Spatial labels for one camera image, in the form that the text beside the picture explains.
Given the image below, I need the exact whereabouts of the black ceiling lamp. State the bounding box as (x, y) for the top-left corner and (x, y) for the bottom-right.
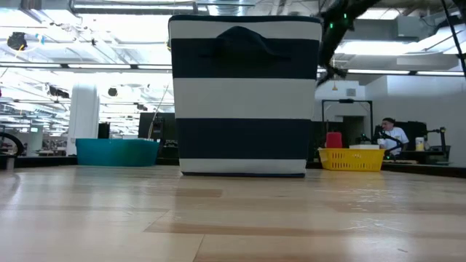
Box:
(6, 31), (28, 51)

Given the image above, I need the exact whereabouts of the yellow plastic basket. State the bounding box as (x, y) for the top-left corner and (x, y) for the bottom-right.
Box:
(318, 147), (386, 172)

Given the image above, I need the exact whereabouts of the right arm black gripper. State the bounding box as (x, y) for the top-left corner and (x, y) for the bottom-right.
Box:
(315, 34), (349, 87)

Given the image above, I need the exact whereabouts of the dark display screen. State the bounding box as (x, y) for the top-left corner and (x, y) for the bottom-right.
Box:
(138, 111), (178, 141)

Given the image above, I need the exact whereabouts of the navy white striped fabric bin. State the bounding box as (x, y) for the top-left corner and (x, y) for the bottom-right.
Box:
(167, 14), (323, 178)

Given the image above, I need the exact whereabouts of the red cup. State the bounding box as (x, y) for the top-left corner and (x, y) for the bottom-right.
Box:
(325, 131), (344, 149)

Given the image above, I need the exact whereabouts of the black table crossbar rail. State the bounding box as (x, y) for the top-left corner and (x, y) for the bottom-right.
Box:
(14, 156), (466, 179)

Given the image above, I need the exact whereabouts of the white column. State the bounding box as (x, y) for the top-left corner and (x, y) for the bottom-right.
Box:
(66, 84), (100, 156)

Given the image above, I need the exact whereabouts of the black speaker box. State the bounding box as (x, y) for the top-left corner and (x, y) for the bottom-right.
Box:
(97, 122), (111, 140)

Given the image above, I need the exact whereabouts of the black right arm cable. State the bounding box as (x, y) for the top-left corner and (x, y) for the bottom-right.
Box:
(440, 0), (466, 77)

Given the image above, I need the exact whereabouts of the person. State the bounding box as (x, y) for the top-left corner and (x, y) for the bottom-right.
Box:
(376, 116), (410, 156)

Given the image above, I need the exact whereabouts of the teal plastic bin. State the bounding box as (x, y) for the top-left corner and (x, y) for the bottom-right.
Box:
(75, 138), (161, 167)

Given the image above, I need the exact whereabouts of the black gantry frame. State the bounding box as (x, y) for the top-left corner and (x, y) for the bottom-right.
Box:
(321, 98), (374, 146)

